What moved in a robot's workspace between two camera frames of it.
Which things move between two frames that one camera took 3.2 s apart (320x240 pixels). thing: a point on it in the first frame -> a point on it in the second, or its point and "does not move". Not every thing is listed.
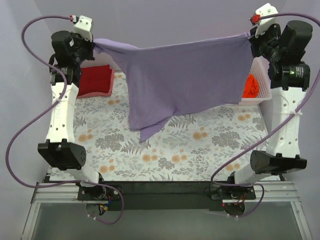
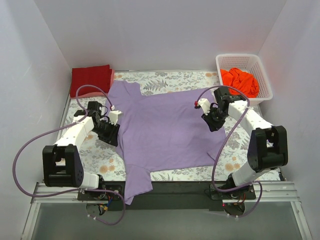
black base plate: x=169 y=195 does not move
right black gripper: x=261 y=40 -> x=212 y=121
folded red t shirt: x=95 y=79 does not move
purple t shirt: x=167 y=80 -> x=161 y=131
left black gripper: x=85 y=50 -> x=107 y=132
